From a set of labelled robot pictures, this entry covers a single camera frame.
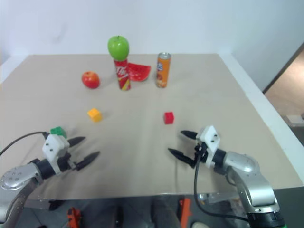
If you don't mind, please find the watermelon slice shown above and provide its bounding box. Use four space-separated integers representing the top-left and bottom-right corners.
128 62 152 82

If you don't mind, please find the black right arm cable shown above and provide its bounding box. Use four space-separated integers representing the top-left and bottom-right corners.
193 142 250 222

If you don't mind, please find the green cube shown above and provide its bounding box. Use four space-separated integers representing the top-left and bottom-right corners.
50 126 67 139

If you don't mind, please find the dark grey rounded shape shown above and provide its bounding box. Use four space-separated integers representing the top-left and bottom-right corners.
113 196 181 228

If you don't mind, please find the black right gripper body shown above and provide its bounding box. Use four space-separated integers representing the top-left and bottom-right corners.
193 140 209 166

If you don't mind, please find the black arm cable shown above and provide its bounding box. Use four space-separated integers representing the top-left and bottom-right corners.
0 131 48 155
193 142 250 222

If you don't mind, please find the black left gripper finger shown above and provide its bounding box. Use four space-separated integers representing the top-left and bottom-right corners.
75 151 101 171
67 136 86 149

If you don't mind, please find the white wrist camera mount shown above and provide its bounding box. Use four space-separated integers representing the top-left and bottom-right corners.
195 125 222 168
42 133 70 176

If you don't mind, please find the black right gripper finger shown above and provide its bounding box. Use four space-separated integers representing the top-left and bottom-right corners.
167 147 197 170
180 130 198 141

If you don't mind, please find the yellow cube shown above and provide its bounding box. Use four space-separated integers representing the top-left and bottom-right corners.
87 108 103 123

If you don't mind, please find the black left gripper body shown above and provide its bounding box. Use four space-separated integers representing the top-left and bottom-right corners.
57 151 81 173

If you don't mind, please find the orange soda can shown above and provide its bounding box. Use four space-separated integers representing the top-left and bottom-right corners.
155 52 172 88

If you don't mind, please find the silver metal table bracket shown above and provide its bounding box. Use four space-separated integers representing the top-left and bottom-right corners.
196 191 239 206
23 194 65 211

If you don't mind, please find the white shoe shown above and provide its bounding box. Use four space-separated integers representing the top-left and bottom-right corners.
191 220 210 228

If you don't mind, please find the beige tablecloth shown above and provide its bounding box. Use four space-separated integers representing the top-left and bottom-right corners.
0 54 304 200

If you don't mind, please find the green apple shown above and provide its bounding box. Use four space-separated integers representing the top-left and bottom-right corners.
107 35 130 61

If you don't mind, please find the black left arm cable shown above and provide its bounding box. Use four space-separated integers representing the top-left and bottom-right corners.
0 131 48 155

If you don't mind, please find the red cube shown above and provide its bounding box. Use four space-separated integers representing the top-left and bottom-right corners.
164 112 175 125

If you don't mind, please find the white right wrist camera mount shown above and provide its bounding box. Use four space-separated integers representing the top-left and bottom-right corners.
195 125 222 168

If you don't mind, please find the red apple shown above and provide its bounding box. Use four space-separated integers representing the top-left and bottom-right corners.
81 71 100 89

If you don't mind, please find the brown cardboard box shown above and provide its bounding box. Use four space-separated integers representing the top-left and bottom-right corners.
284 114 304 127

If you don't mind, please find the red soda can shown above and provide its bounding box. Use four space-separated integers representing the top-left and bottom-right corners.
114 58 132 92

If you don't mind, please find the orange clamp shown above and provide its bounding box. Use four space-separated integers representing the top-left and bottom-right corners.
178 198 192 227
66 207 84 228

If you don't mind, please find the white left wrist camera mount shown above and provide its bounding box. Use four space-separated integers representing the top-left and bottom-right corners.
42 133 70 176

